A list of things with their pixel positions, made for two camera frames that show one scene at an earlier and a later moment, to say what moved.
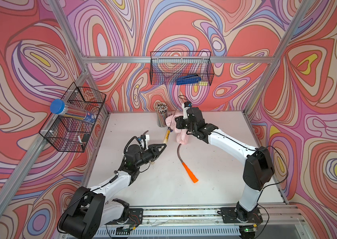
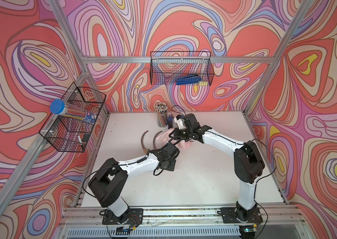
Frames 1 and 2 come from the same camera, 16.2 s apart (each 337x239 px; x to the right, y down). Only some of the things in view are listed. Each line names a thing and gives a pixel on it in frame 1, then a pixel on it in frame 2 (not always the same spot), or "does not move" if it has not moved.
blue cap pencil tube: [58, 106] does not move
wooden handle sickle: [169, 130] → [153, 139]
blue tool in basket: [188, 79] does not move
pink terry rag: [181, 134] → [163, 138]
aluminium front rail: [270, 214] does not move
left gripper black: [152, 152] → [173, 166]
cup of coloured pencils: [161, 110] does not move
